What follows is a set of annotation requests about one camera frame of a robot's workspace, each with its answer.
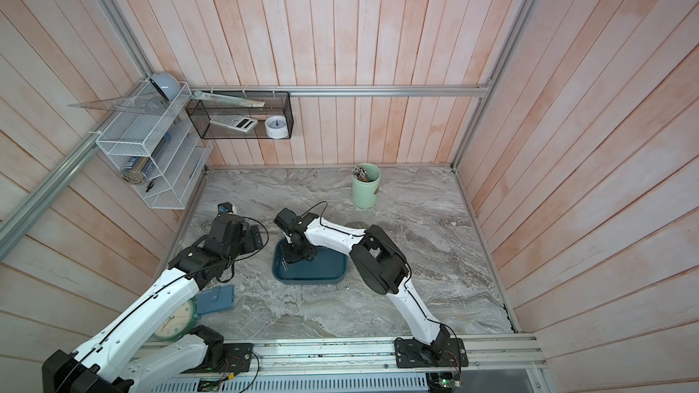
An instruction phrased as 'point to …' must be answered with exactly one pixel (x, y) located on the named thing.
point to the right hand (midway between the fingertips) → (292, 258)
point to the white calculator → (242, 124)
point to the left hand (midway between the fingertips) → (246, 237)
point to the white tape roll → (277, 127)
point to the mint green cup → (366, 179)
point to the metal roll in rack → (136, 175)
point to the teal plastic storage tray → (329, 266)
